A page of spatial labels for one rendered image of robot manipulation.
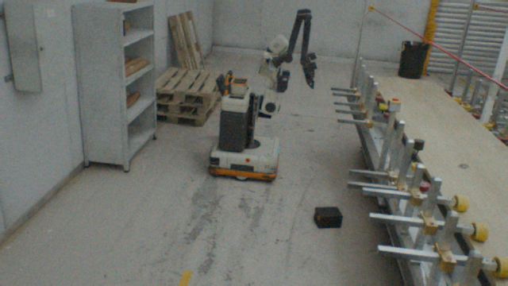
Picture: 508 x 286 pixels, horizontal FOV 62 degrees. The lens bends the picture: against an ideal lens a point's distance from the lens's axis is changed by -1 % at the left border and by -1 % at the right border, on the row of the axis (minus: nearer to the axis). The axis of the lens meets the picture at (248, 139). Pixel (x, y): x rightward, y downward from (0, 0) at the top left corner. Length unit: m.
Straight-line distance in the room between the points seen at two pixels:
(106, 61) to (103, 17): 0.38
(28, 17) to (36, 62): 0.29
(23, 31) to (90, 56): 0.97
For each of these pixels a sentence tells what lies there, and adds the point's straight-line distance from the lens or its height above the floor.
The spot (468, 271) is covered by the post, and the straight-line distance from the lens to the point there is 1.70.
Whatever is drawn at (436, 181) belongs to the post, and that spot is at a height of 1.16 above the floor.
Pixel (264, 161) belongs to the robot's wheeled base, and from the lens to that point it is 4.08.
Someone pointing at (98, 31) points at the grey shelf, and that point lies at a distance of 4.02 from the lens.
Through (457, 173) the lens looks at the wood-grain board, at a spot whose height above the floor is 0.90.
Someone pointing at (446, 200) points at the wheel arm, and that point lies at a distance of 2.37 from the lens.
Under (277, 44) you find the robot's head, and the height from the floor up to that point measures 1.33.
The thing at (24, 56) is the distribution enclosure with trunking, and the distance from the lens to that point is 3.31.
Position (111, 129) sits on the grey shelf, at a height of 0.44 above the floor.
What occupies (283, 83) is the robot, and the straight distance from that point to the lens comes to 3.99.
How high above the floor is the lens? 1.99
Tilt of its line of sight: 23 degrees down
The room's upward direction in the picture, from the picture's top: 4 degrees clockwise
